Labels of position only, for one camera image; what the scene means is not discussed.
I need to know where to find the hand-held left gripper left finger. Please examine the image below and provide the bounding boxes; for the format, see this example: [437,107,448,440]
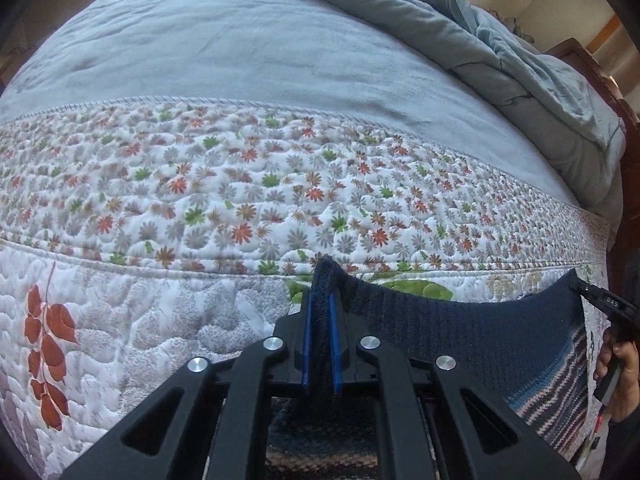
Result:
[60,292,313,480]

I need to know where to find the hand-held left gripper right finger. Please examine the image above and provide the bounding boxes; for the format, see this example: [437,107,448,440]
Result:
[330,295,581,480]

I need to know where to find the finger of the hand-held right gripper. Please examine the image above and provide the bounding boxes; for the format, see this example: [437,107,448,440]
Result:
[570,280,608,308]

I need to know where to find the striped knit sweater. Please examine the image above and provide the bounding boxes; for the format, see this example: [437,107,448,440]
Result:
[265,255,592,480]

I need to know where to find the person's right hand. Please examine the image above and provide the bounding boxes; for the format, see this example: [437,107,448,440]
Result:
[593,327,640,423]

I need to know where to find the dark wooden headboard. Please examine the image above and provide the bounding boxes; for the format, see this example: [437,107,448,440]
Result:
[544,37,640,286]

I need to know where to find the floral quilted bedspread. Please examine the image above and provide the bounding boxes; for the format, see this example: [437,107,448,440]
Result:
[0,0,618,480]

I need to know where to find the grey-blue duvet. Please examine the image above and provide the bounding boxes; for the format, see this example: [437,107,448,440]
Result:
[345,0,629,211]

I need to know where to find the patterned pillow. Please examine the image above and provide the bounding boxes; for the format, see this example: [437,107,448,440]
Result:
[482,6,532,38]

